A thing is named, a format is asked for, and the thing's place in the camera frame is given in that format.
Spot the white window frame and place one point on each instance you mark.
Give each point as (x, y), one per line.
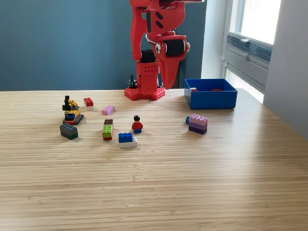
(255, 69)

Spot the small blue brick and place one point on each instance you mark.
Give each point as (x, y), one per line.
(187, 120)

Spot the yellow toy digger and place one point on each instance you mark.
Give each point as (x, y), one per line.
(71, 113)

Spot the toy figure red shirt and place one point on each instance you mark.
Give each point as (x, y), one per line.
(137, 125)

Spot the blue plastic bin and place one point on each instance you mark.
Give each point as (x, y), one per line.
(211, 99)

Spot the pink purple brick stack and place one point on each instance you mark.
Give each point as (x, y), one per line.
(198, 124)

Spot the blue on white brick stack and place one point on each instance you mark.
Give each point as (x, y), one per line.
(125, 138)

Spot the dark grey brick stack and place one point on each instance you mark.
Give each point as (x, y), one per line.
(68, 131)

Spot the grey window vent grille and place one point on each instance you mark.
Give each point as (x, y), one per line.
(260, 51)

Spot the green brown red brick stack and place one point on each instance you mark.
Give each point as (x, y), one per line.
(107, 131)

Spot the red on white brick stack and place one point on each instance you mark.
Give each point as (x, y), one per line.
(88, 102)

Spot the small red brick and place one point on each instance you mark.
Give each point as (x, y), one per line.
(194, 89)

